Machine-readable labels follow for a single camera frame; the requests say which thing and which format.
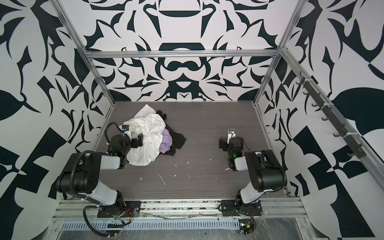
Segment purple cloth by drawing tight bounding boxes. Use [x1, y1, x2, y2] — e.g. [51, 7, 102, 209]
[159, 129, 173, 154]

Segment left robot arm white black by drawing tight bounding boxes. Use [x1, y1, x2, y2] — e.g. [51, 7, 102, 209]
[56, 134, 143, 208]

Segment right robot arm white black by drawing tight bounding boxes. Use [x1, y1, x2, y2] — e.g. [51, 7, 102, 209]
[219, 137, 287, 205]

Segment white cloth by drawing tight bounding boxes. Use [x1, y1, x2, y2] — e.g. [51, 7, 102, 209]
[123, 105, 166, 167]

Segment black cloth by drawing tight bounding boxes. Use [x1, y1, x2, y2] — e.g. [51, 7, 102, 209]
[160, 125, 187, 156]

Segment small green circuit board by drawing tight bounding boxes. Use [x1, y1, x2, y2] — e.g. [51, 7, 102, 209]
[239, 222, 256, 236]

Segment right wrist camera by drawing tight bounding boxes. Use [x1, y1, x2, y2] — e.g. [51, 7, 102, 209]
[227, 128, 237, 144]

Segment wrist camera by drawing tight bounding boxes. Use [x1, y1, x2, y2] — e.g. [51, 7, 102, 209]
[227, 128, 237, 144]
[121, 125, 131, 139]

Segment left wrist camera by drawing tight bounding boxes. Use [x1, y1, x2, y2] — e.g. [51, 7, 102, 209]
[121, 125, 131, 139]

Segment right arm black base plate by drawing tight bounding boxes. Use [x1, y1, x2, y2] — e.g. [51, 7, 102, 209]
[218, 200, 263, 217]

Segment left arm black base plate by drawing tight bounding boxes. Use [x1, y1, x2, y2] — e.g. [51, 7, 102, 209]
[97, 201, 142, 218]

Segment left black corrugated cable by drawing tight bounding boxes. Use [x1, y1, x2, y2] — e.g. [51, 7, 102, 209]
[82, 205, 121, 238]

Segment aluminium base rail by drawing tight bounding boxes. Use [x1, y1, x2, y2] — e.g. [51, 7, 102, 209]
[50, 196, 310, 221]

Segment white slotted cable duct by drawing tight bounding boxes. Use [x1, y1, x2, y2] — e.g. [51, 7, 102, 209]
[59, 218, 241, 231]

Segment black hook rail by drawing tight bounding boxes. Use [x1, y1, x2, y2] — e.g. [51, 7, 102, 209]
[297, 72, 367, 159]

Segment aluminium frame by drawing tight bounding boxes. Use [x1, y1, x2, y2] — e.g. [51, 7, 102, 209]
[51, 1, 384, 188]

